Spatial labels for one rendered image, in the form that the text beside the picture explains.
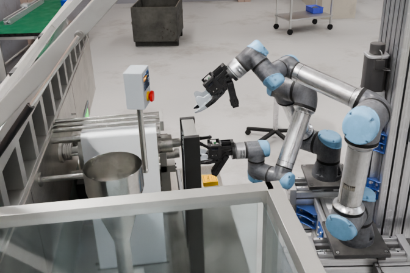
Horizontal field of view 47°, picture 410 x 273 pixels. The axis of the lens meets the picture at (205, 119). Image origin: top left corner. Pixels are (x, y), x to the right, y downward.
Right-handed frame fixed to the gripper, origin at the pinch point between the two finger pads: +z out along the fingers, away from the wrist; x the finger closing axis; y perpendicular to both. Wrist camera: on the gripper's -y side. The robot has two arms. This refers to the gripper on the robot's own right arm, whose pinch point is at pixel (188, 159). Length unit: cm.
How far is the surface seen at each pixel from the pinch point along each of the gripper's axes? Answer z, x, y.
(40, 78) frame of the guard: 32, 96, 72
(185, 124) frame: 3, 39, 35
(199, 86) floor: -46, -380, -109
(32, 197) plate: 46, 71, 33
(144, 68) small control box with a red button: 15, 61, 62
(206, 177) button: -8.6, -10.6, -16.6
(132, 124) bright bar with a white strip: 20, 38, 36
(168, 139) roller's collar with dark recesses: 9.2, 33.0, 27.0
